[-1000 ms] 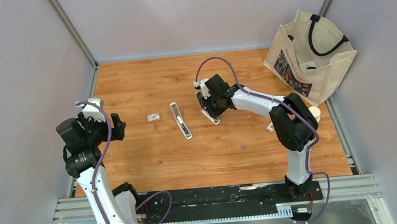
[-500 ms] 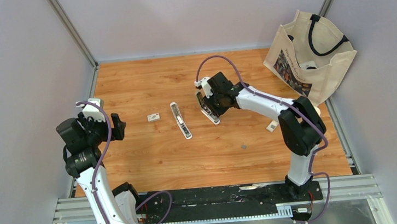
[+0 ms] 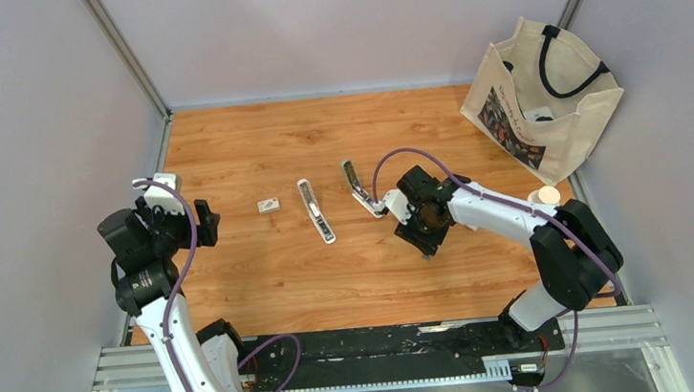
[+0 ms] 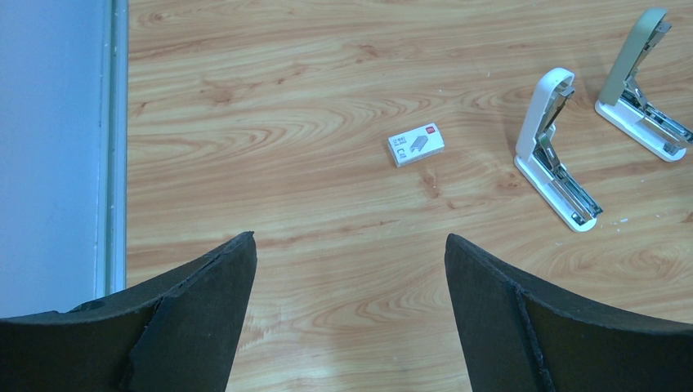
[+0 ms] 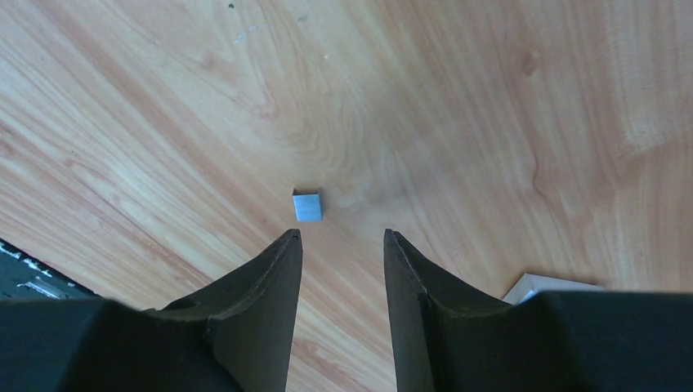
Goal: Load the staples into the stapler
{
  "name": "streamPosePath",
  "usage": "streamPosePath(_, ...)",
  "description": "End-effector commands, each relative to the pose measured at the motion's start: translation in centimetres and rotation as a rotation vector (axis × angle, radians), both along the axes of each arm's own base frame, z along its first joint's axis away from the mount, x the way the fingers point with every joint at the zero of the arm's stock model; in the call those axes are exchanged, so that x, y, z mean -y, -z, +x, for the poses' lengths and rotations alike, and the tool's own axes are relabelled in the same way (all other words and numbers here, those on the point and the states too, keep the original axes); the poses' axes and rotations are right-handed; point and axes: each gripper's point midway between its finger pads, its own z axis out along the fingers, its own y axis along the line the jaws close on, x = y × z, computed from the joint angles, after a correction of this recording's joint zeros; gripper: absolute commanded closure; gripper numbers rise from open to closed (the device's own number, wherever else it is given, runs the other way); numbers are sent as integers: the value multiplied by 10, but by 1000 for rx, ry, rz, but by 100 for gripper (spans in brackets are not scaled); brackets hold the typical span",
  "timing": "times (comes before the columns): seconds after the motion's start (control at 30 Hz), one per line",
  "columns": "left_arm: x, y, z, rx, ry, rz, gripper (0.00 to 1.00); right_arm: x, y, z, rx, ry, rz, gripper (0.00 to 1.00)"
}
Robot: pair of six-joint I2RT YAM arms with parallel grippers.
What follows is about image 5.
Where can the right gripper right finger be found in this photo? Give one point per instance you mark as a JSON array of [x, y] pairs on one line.
[[447, 335]]

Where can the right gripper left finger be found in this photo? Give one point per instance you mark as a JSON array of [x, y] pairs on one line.
[[234, 334]]

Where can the white staple tray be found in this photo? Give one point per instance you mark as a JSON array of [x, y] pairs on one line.
[[529, 285]]

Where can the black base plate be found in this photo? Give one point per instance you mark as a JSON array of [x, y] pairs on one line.
[[25, 277]]

